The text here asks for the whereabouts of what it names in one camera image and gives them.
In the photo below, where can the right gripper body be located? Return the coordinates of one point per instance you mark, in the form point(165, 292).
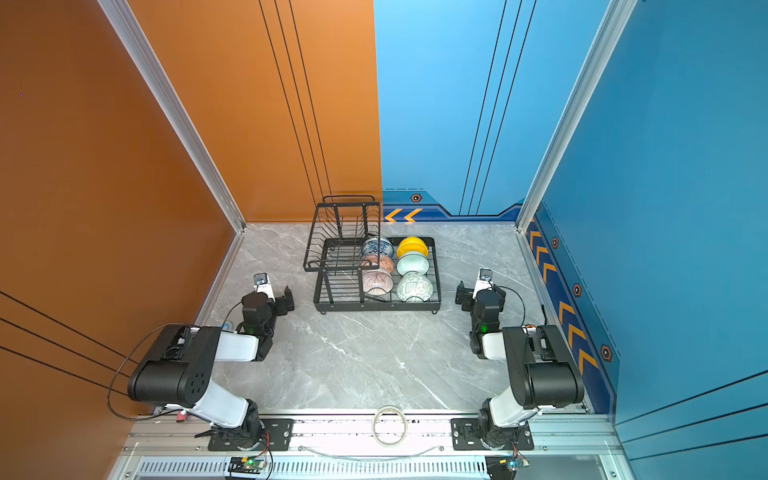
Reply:
point(466, 295)

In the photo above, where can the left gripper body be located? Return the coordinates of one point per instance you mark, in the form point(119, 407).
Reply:
point(282, 309)

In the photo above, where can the green patterned bowl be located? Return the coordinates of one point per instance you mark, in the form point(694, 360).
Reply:
point(414, 287)

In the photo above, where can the pale green ribbed bowl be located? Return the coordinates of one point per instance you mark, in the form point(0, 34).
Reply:
point(413, 262)

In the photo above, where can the yellow bowl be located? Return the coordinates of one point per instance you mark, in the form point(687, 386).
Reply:
point(412, 245)

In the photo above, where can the pink striped bowl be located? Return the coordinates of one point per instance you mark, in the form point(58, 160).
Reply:
point(377, 282)

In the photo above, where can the orange patterned bowl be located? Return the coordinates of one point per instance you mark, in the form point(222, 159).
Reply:
point(378, 261)

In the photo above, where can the blue floral bowl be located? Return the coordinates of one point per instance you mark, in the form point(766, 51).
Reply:
point(377, 246)

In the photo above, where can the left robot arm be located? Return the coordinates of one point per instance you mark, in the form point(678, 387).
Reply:
point(177, 369)

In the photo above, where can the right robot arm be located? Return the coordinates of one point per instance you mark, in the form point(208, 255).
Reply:
point(542, 373)

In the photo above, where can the clear tape roll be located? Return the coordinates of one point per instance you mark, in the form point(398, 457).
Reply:
point(389, 426)

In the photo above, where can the left green circuit board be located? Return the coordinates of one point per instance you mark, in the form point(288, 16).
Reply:
point(247, 466)

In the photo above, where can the green circuit board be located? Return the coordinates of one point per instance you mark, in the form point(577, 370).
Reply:
point(505, 468)
point(247, 466)

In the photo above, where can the right green circuit board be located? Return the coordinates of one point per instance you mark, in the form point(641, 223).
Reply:
point(505, 468)

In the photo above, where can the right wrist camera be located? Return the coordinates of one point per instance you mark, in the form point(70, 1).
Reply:
point(483, 282)

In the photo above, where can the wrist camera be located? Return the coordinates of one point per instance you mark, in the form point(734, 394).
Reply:
point(263, 285)
point(483, 282)

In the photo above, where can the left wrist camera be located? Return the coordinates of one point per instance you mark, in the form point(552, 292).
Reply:
point(263, 285)

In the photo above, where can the black wire dish rack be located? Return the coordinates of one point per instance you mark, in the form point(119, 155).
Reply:
point(341, 224)

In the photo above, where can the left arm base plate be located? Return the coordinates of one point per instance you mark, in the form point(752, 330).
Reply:
point(274, 434)

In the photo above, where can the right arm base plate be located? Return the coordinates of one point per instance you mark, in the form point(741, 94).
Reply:
point(467, 434)

